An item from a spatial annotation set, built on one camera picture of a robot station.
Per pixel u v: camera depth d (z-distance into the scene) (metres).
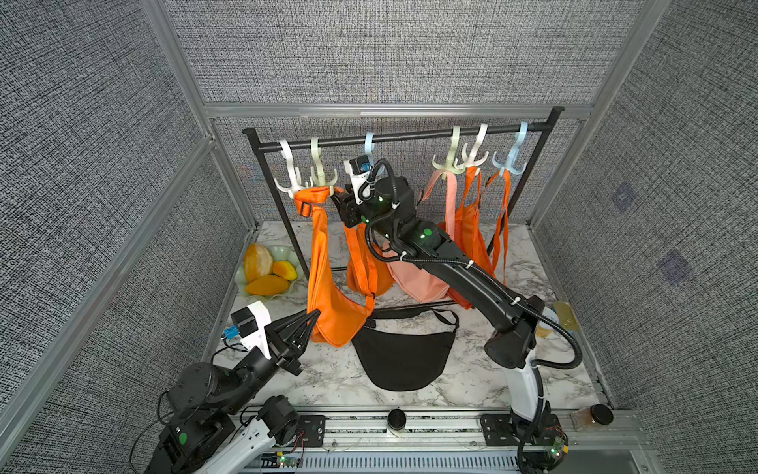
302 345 0.50
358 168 0.56
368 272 0.76
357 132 0.95
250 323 0.41
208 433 0.43
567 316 0.90
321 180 0.64
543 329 0.86
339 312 0.53
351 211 0.60
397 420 0.66
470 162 0.68
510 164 0.68
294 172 0.62
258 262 0.97
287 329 0.48
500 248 0.81
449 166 0.68
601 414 0.68
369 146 0.57
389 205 0.50
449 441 0.73
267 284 0.96
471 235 0.86
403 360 0.84
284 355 0.45
